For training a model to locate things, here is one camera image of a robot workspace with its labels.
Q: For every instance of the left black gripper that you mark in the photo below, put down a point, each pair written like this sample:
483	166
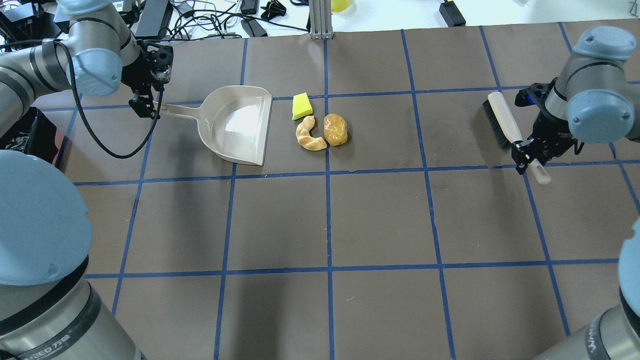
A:
133	74

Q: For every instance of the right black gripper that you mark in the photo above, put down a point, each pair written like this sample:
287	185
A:
546	129

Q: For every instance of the beige hand brush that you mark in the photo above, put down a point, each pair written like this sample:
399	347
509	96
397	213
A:
509	137

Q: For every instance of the beige plastic dustpan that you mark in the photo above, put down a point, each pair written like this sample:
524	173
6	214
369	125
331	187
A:
232	121

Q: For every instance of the yellow sponge piece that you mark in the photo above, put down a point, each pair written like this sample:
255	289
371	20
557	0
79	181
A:
301	106

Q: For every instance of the golden croissant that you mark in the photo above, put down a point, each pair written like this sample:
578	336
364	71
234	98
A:
304	137

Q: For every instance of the glazed brown bread roll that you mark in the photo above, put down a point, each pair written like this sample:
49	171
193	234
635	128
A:
335	129

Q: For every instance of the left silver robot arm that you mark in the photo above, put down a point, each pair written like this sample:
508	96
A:
49	311

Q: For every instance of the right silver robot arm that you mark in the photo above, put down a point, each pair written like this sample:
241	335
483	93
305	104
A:
591	102

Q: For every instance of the black trash bag bin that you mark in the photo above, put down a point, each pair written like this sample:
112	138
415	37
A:
34	134

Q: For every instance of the black power adapter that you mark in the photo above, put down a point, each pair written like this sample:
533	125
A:
451	14

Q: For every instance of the aluminium frame post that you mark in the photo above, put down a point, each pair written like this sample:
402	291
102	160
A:
320	16

